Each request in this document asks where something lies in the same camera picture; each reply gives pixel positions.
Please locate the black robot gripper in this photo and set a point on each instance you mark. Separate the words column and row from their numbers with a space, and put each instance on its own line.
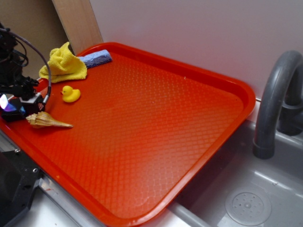
column 12, row 62

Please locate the small black box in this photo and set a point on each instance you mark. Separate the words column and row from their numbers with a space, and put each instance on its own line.
column 14, row 111

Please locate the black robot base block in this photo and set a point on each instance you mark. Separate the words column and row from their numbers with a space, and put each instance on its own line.
column 19, row 178

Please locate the yellow microfiber cloth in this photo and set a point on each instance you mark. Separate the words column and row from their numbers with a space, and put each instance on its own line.
column 64, row 65

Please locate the yellow rubber duck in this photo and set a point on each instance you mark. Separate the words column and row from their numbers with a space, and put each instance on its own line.
column 69, row 94

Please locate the tan spiral seashell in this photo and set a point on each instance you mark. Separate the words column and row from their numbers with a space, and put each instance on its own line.
column 43, row 119

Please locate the light wooden board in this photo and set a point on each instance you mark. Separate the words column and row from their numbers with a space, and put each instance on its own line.
column 79, row 22

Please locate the blue sponge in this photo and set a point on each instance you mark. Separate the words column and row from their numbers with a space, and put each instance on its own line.
column 96, row 58

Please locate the red plastic tray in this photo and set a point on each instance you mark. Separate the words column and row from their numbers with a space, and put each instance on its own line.
column 143, row 127

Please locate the grey plastic sink basin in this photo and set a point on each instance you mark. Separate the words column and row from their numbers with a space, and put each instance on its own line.
column 202, row 202

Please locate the grey curved faucet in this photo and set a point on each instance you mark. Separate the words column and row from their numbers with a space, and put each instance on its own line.
column 281, row 107

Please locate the round sink drain cover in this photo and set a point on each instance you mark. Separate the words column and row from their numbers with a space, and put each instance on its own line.
column 248, row 207

